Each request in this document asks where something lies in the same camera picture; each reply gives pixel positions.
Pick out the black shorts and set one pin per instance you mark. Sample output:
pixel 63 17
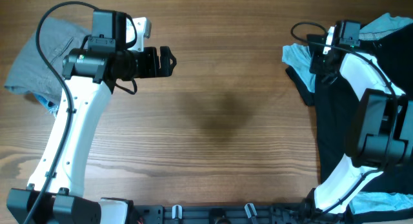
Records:
pixel 336 105

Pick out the black garment under pile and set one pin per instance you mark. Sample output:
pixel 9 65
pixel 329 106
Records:
pixel 300 85

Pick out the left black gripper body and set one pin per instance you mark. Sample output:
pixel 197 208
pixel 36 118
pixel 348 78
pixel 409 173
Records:
pixel 146 63

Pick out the light blue t-shirt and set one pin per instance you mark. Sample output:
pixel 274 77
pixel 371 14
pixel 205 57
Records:
pixel 299 58

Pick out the folded grey trousers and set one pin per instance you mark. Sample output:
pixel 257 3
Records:
pixel 30 74

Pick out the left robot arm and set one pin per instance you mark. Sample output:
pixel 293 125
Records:
pixel 114 51

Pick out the folded blue denim garment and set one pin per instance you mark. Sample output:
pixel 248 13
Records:
pixel 51 107

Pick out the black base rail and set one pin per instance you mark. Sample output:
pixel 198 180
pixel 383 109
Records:
pixel 250 213

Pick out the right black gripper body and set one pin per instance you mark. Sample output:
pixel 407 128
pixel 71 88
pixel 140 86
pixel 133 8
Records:
pixel 319 65

